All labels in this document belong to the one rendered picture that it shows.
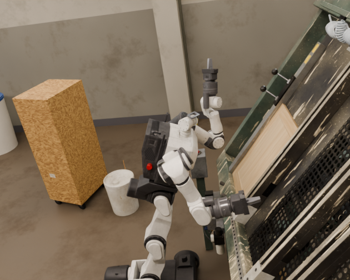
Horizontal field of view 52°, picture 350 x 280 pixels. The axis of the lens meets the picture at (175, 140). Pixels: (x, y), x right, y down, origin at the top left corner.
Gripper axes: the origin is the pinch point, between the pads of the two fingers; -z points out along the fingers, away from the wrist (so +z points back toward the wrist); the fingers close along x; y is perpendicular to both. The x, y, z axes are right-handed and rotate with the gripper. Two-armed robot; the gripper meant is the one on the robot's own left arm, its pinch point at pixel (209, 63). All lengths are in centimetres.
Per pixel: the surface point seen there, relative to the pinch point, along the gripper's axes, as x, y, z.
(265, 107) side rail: 1, -44, 31
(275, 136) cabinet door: 35, -20, 42
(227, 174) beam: 0, -12, 72
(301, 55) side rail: 19, -56, -2
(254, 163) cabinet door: 24, -14, 59
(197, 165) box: -28, -7, 71
